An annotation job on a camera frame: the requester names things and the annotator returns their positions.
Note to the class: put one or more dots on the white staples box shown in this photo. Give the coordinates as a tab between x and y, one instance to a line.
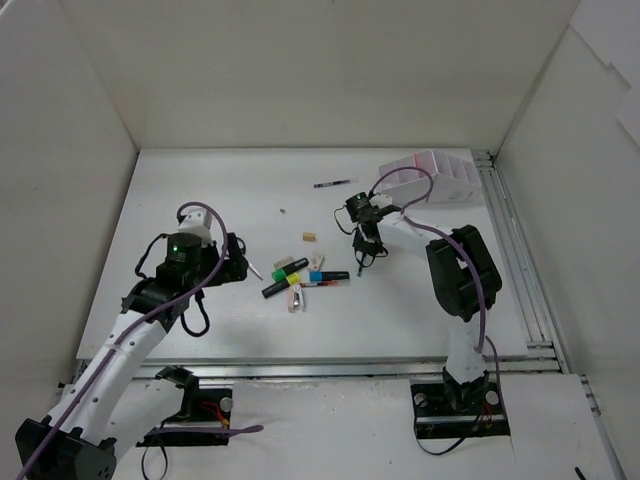
316	261

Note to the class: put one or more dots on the yellow cap black highlighter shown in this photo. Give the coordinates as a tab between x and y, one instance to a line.
281	285

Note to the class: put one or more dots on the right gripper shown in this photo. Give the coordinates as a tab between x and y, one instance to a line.
368	239

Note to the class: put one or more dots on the blue cap black marker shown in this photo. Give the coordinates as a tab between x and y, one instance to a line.
327	276

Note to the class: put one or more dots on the white dirty eraser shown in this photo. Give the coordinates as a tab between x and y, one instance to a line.
283	262

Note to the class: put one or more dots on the black handled scissors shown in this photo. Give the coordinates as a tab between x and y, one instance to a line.
251	266

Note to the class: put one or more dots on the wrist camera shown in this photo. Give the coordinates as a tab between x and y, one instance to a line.
381	200
198	222

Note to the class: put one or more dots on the orange cap white marker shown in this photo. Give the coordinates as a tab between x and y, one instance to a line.
322	284

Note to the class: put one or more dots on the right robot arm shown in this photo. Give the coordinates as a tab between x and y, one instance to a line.
464	277

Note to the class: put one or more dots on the green cap black highlighter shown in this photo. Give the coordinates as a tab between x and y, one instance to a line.
289	268

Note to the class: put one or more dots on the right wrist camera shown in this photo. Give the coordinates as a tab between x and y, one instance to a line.
381	200

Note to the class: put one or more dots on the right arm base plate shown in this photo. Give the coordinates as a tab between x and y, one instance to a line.
435	417

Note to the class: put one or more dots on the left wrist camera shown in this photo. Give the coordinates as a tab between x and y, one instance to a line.
198	222

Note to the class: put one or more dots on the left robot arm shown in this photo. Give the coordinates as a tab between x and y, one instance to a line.
88	432

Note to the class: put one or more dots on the white desk organizer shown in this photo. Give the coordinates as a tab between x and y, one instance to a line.
449	178

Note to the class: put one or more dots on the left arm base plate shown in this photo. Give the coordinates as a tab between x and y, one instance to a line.
211	407

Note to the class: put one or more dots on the purple cap black pen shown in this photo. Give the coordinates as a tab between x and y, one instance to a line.
332	183

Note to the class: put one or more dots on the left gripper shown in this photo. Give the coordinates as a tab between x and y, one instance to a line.
235	259

